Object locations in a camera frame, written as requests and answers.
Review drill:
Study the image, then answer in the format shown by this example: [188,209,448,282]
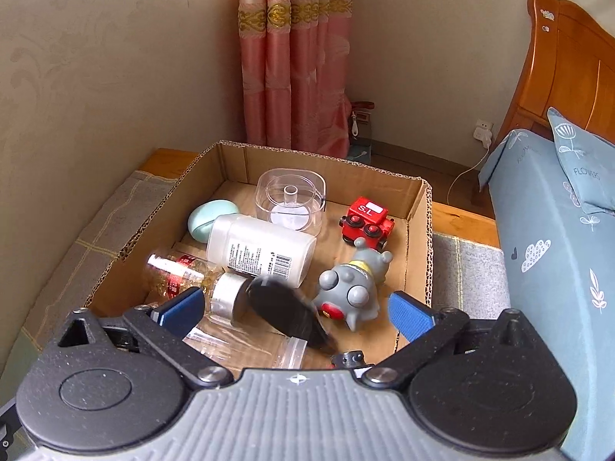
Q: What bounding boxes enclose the black folding mirror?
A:
[246,276,337,355]

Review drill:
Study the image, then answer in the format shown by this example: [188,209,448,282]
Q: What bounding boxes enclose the blue floral pillow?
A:
[547,107,614,214]

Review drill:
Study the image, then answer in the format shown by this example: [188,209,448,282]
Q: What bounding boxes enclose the blue floral bed sheet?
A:
[479,129,614,460]

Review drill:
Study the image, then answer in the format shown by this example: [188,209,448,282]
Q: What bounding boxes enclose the clear square plastic container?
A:
[254,167,326,236]

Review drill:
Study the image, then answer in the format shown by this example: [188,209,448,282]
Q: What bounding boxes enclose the grey rubber toy animal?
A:
[313,237,393,332]

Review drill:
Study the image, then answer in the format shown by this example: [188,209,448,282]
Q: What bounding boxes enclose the white plastic bottle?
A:
[206,213,317,288]

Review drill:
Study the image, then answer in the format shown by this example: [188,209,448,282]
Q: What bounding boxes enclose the wooden bed headboard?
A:
[495,0,615,143]

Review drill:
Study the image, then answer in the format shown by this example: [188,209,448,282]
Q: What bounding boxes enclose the fish oil capsule bottle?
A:
[144,250,251,322]

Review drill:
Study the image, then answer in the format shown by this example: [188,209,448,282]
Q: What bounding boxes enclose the red toy train car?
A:
[339,197,395,252]

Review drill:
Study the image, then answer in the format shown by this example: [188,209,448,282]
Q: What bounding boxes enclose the open cardboard box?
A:
[82,139,436,379]

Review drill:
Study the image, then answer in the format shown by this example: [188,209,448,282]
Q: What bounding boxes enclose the black toy train red wheels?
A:
[331,350,369,370]

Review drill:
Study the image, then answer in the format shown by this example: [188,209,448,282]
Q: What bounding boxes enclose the checked grey green blanket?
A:
[0,167,512,385]

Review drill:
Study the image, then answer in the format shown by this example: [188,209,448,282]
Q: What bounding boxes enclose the pink curtain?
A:
[238,0,352,158]

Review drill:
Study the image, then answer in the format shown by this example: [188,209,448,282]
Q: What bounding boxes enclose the mint green egg case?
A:
[188,200,240,244]

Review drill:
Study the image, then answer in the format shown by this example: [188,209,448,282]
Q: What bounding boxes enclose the clear plastic tube bottle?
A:
[183,317,306,376]

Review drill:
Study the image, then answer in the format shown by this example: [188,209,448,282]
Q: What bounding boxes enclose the white wall socket plug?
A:
[473,120,493,150]

